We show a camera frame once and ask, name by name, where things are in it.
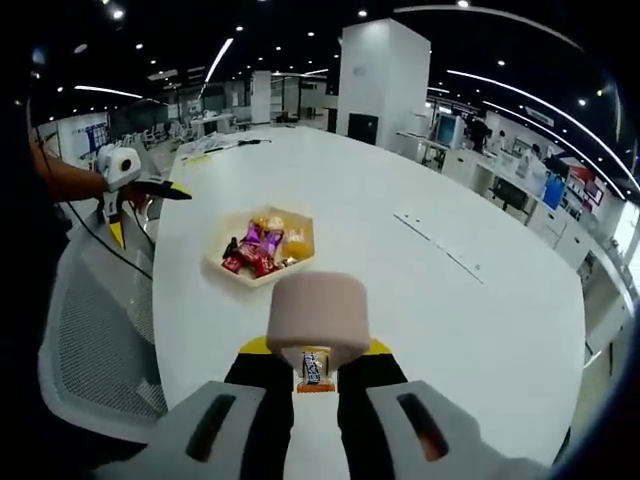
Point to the small dark orange snack packet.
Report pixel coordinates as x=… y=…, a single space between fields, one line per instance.
x=314 y=370

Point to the white paper sheets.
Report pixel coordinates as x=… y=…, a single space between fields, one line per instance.
x=210 y=145

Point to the blue wall poster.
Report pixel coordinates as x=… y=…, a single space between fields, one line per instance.
x=95 y=139

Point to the blue box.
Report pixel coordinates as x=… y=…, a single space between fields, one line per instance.
x=554 y=190

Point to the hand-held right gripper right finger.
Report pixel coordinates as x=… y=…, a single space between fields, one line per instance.
x=365 y=430

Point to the row of white office chairs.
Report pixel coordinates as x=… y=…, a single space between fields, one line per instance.
x=160 y=135

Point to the white desk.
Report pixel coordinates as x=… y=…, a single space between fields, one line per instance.
x=214 y=124

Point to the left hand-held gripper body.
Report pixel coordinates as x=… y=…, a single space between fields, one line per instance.
x=117 y=165

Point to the beige plastic tongs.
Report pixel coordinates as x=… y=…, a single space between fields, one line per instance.
x=320 y=312

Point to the black office chair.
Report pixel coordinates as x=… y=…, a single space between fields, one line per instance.
x=509 y=194

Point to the person's left hand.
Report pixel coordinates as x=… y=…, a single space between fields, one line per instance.
x=141 y=204

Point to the white mesh office chair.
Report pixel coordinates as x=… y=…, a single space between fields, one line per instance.
x=100 y=325

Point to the white cabinet counter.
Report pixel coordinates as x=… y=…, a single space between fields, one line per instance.
x=480 y=172

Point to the pile of food snacks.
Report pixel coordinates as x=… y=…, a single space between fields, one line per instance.
x=260 y=245

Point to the black cabinet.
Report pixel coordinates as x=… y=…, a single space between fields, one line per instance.
x=363 y=129

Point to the beige hexagonal container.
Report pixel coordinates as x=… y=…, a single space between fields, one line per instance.
x=222 y=227

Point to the white appliance with screen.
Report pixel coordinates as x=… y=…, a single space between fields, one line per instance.
x=447 y=131

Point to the yellow paper sheet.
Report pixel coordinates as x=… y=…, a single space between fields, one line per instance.
x=200 y=157

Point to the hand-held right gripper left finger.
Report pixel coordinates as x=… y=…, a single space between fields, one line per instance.
x=265 y=415

